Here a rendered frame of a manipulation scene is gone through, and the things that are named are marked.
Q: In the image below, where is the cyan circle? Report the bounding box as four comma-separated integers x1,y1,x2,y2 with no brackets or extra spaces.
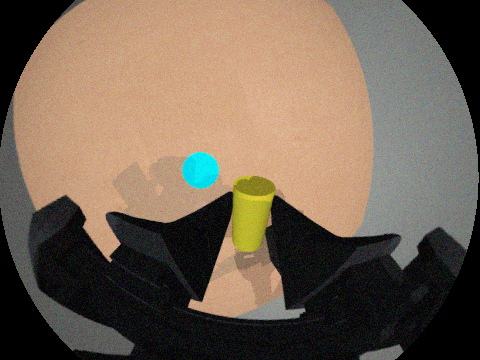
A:
183,153,219,189

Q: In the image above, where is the yellow cylinder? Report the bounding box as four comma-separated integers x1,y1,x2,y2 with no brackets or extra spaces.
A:
232,176,276,252

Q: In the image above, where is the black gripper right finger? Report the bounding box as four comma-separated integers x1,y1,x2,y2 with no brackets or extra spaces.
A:
271,195,401,311

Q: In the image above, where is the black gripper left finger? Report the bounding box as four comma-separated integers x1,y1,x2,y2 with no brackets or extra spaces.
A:
105,192,233,303

